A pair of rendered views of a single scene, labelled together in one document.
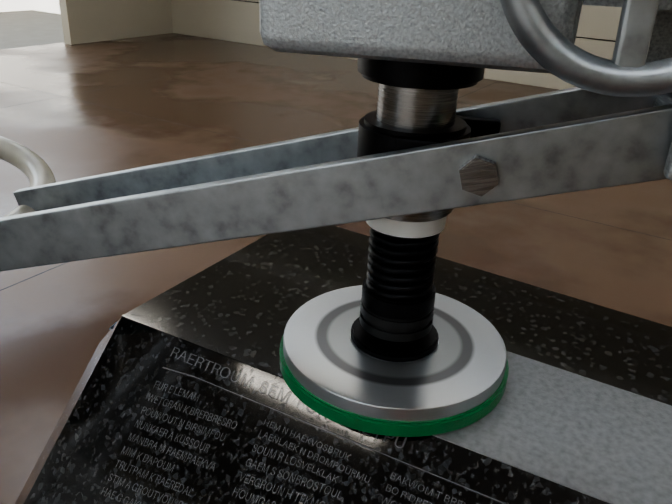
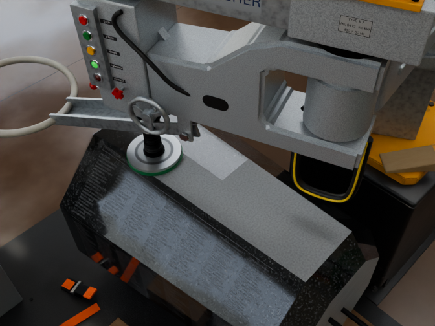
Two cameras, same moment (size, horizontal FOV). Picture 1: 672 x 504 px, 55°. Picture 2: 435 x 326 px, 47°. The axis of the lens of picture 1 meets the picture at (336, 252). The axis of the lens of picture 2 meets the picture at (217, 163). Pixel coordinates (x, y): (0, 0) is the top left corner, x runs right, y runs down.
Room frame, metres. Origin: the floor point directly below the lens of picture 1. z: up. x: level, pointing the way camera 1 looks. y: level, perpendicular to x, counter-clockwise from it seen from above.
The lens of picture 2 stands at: (-0.71, -0.65, 2.24)
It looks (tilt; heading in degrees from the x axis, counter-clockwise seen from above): 47 degrees down; 15
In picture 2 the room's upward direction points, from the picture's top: 2 degrees counter-clockwise
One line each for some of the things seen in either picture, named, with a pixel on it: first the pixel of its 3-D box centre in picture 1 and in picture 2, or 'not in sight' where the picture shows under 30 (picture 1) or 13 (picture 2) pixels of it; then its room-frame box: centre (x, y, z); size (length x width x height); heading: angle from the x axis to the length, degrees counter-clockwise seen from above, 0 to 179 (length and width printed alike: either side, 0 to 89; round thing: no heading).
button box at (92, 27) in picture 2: not in sight; (94, 47); (0.43, 0.03, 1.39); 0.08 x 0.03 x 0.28; 79
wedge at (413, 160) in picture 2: not in sight; (408, 158); (0.76, -1.03, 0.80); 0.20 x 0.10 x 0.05; 106
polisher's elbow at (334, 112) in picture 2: not in sight; (340, 94); (0.40, -0.71, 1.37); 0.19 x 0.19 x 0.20
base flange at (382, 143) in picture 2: not in sight; (391, 124); (0.99, -0.97, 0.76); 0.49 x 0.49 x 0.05; 58
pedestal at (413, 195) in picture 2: not in sight; (373, 184); (0.99, -0.97, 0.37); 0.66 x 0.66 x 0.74; 58
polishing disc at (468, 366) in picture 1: (393, 342); (154, 151); (0.53, -0.06, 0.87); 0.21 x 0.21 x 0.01
